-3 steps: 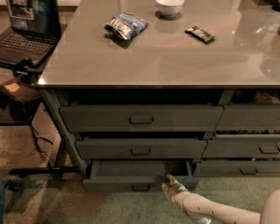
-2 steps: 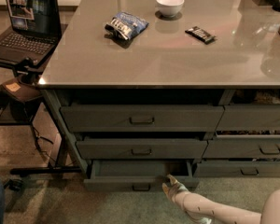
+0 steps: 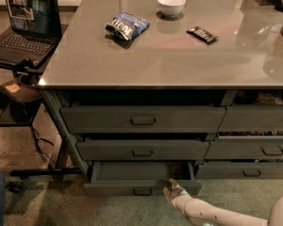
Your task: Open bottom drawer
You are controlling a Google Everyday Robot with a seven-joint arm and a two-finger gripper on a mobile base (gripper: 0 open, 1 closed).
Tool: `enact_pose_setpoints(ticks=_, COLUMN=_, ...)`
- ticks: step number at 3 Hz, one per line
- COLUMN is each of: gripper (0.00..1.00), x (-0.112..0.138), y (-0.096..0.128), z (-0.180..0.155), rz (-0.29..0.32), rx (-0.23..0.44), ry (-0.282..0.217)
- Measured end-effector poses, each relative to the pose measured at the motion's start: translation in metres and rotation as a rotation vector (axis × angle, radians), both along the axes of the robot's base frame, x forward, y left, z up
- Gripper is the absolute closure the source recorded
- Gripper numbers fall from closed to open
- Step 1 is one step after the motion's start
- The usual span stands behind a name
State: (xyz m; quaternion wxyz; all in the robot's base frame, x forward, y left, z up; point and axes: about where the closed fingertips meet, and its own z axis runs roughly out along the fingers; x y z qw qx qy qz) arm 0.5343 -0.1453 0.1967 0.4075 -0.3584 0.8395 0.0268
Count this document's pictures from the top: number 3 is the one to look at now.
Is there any black bag with note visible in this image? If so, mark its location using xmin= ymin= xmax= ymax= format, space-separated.
xmin=0 ymin=76 xmax=42 ymax=121

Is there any blue chip bag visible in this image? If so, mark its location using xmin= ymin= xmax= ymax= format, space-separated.
xmin=106 ymin=12 xmax=150 ymax=41

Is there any white ceramic bowl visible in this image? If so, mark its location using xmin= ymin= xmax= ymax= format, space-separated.
xmin=158 ymin=0 xmax=186 ymax=17

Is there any grey drawer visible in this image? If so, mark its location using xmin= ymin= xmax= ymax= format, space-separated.
xmin=84 ymin=161 xmax=202 ymax=196
xmin=205 ymin=136 xmax=283 ymax=160
xmin=219 ymin=105 xmax=283 ymax=132
xmin=194 ymin=162 xmax=283 ymax=179
xmin=76 ymin=139 xmax=209 ymax=160
xmin=60 ymin=105 xmax=225 ymax=134

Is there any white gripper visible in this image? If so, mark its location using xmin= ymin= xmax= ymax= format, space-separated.
xmin=163 ymin=178 xmax=191 ymax=215

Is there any black candy bar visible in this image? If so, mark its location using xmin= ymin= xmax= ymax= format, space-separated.
xmin=187 ymin=26 xmax=217 ymax=44

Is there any black cable on floor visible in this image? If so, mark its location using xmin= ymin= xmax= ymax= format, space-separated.
xmin=31 ymin=127 xmax=58 ymax=167

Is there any black open laptop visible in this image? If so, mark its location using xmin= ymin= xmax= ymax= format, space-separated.
xmin=0 ymin=0 xmax=62 ymax=68

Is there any grey cabinet frame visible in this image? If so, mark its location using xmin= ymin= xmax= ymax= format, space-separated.
xmin=44 ymin=89 xmax=283 ymax=181

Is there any black laptop stand cart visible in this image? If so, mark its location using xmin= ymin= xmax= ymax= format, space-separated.
xmin=0 ymin=24 xmax=83 ymax=178

